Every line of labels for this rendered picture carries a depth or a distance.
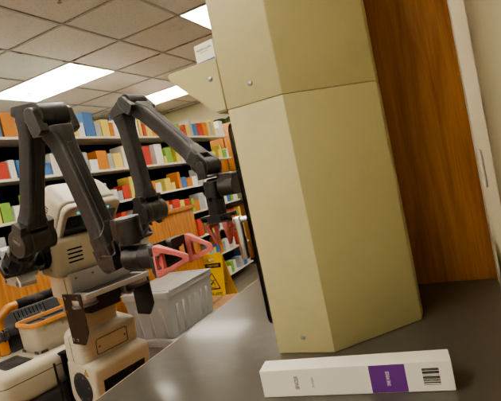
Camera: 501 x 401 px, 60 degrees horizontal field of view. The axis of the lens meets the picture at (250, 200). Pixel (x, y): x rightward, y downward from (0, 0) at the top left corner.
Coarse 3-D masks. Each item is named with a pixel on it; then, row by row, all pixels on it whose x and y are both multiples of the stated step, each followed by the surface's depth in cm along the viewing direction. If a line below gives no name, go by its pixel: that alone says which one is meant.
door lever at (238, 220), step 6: (240, 216) 89; (246, 216) 88; (234, 222) 89; (240, 222) 88; (240, 228) 88; (240, 234) 88; (240, 240) 89; (246, 240) 89; (240, 246) 89; (246, 246) 89; (246, 252) 89; (246, 258) 89
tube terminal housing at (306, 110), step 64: (256, 0) 76; (320, 0) 79; (256, 64) 77; (320, 64) 79; (256, 128) 79; (320, 128) 78; (384, 128) 83; (256, 192) 81; (320, 192) 78; (384, 192) 83; (320, 256) 78; (384, 256) 82; (320, 320) 79; (384, 320) 82
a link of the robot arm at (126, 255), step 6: (120, 246) 100; (126, 246) 102; (132, 246) 101; (138, 246) 100; (120, 252) 101; (126, 252) 100; (132, 252) 99; (120, 258) 100; (126, 258) 99; (132, 258) 98; (126, 264) 99; (132, 264) 99; (138, 264) 98
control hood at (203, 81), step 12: (216, 60) 81; (180, 72) 84; (192, 72) 83; (204, 72) 82; (216, 72) 81; (180, 84) 84; (192, 84) 83; (204, 84) 82; (216, 84) 81; (192, 96) 84; (204, 96) 82; (216, 96) 81; (216, 108) 82
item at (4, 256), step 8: (8, 248) 126; (0, 256) 127; (8, 256) 125; (0, 264) 125; (8, 264) 126; (16, 264) 125; (24, 264) 126; (32, 264) 128; (40, 264) 132; (0, 272) 125; (8, 272) 126; (16, 272) 126; (24, 272) 128
